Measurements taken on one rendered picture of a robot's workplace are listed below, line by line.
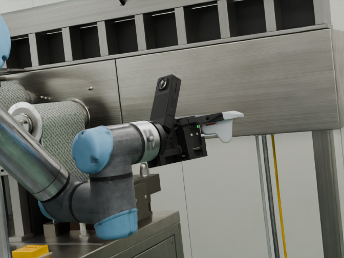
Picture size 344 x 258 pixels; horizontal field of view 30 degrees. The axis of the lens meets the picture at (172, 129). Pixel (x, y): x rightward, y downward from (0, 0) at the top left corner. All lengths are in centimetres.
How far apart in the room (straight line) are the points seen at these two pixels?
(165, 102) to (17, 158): 29
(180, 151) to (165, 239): 96
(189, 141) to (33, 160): 29
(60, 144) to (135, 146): 99
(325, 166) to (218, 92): 42
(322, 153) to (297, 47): 38
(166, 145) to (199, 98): 91
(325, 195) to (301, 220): 235
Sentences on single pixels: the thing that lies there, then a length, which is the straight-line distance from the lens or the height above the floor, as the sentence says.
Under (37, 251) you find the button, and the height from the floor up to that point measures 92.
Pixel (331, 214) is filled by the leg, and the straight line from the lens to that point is 218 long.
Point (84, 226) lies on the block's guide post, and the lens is 197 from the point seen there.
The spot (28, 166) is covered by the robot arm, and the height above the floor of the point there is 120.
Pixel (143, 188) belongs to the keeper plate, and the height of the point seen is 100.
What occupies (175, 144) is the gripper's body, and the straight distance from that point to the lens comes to 121.
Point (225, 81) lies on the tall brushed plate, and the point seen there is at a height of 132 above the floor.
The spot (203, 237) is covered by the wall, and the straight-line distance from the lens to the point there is 480.
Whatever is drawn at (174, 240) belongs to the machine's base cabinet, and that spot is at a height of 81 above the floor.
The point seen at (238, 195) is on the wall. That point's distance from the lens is 462.
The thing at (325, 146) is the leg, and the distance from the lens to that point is 214.
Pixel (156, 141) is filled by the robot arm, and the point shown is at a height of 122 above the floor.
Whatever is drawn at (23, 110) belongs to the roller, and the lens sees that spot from 204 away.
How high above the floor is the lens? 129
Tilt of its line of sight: 3 degrees down
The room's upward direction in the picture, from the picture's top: 6 degrees counter-clockwise
